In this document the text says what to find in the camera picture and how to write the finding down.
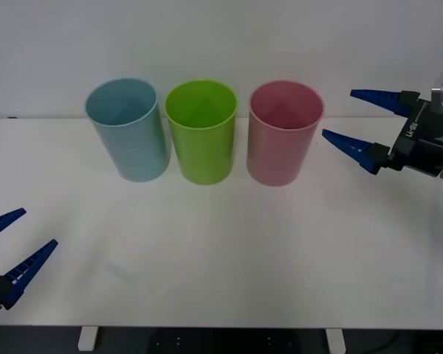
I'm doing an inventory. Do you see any green plastic bin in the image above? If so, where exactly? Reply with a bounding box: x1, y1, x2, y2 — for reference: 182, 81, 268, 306
163, 78, 238, 186

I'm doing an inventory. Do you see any pale blue plastic bin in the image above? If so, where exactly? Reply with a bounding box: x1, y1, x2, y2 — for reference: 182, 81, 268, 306
83, 77, 171, 183

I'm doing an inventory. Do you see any white table leg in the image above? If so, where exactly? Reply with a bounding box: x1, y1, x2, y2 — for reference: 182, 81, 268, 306
324, 327, 346, 354
77, 326, 99, 352

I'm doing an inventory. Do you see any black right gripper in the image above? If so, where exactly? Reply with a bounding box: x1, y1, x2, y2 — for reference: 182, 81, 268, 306
320, 88, 443, 176

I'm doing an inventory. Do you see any pink plastic bin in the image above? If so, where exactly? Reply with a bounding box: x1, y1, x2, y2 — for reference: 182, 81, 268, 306
245, 80, 325, 187

